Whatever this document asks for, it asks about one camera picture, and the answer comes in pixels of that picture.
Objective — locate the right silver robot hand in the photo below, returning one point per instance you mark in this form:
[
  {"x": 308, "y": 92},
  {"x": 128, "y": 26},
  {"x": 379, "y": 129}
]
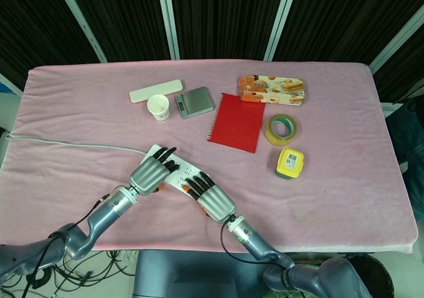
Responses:
[{"x": 215, "y": 202}]

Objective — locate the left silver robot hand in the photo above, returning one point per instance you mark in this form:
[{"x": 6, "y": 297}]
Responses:
[{"x": 149, "y": 177}]

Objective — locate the white power strip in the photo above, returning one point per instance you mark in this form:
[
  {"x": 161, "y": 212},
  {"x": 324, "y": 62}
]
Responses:
[{"x": 185, "y": 173}]

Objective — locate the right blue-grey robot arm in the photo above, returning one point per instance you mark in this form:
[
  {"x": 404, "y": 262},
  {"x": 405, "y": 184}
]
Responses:
[{"x": 258, "y": 241}]

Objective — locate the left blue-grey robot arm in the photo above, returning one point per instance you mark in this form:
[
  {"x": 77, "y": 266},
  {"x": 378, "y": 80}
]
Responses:
[{"x": 109, "y": 212}]

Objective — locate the white paper cup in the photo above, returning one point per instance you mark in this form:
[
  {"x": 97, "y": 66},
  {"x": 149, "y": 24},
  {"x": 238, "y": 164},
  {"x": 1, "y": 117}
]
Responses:
[{"x": 159, "y": 104}]

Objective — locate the red spiral notebook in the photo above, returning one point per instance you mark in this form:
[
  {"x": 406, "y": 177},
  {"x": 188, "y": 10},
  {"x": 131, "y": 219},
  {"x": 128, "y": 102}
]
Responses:
[{"x": 236, "y": 124}]

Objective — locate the blue-grey robot torso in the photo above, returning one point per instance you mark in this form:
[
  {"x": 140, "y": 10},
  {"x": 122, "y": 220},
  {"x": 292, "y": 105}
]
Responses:
[{"x": 185, "y": 278}]

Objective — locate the green container yellow lid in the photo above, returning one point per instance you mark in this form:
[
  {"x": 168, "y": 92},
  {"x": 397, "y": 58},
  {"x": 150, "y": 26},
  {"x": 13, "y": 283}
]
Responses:
[{"x": 289, "y": 160}]

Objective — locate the yellow tape roll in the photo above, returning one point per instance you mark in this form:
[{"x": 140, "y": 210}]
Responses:
[{"x": 273, "y": 137}]

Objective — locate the white pink pencil case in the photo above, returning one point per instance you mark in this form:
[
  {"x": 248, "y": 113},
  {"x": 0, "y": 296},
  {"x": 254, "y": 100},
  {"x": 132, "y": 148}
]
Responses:
[{"x": 155, "y": 87}]

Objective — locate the silver digital scale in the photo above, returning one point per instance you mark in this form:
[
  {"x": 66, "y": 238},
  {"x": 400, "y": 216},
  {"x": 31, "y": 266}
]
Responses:
[{"x": 197, "y": 97}]

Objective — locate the pink tablecloth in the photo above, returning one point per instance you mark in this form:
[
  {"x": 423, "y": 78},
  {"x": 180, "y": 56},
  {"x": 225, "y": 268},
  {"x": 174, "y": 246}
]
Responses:
[{"x": 331, "y": 195}]

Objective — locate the orange biscuit box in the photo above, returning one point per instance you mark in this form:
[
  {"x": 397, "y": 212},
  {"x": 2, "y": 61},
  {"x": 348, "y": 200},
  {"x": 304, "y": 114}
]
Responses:
[{"x": 271, "y": 89}]

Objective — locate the black pleated partition panel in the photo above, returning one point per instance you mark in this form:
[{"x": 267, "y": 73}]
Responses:
[
  {"x": 410, "y": 63},
  {"x": 225, "y": 20},
  {"x": 341, "y": 20},
  {"x": 126, "y": 20},
  {"x": 33, "y": 29}
]

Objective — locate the black waste bin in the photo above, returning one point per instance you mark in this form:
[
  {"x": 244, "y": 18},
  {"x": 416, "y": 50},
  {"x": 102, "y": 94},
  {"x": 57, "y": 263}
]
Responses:
[{"x": 374, "y": 271}]

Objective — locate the white partition frame post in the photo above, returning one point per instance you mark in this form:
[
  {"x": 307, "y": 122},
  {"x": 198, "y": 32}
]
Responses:
[
  {"x": 391, "y": 48},
  {"x": 281, "y": 20},
  {"x": 169, "y": 20},
  {"x": 84, "y": 23}
]

